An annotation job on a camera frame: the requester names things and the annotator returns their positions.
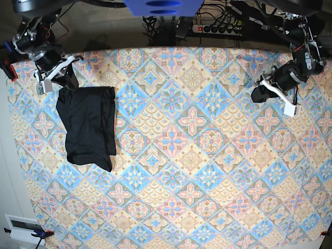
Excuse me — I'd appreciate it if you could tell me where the white wall vent box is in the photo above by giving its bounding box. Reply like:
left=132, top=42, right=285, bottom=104
left=5, top=214, right=43, bottom=245

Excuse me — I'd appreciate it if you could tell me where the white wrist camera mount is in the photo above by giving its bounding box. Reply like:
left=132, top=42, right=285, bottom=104
left=262, top=80, right=301, bottom=118
left=34, top=55, right=84, bottom=95

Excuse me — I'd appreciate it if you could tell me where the white power strip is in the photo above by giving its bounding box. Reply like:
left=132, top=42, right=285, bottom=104
left=191, top=24, right=241, bottom=36

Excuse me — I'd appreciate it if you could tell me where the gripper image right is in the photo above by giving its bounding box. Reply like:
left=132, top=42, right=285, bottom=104
left=251, top=62, right=308, bottom=103

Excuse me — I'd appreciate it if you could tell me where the blue clamp lower left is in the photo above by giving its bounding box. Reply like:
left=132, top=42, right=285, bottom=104
left=4, top=228, right=54, bottom=248

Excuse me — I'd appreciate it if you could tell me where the black t-shirt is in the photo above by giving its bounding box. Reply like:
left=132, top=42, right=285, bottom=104
left=56, top=68, right=116, bottom=172

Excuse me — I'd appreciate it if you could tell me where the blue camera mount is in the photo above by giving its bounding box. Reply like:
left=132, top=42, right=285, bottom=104
left=123, top=0, right=204, bottom=17

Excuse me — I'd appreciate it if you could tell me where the patterned tablecloth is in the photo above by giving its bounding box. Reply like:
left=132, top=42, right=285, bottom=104
left=6, top=47, right=331, bottom=248

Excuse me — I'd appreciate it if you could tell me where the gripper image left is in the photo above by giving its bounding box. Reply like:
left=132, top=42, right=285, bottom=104
left=32, top=49, right=67, bottom=78

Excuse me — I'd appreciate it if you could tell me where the red black clamp upper left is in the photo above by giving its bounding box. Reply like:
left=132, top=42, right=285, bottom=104
left=1, top=41, right=18, bottom=82

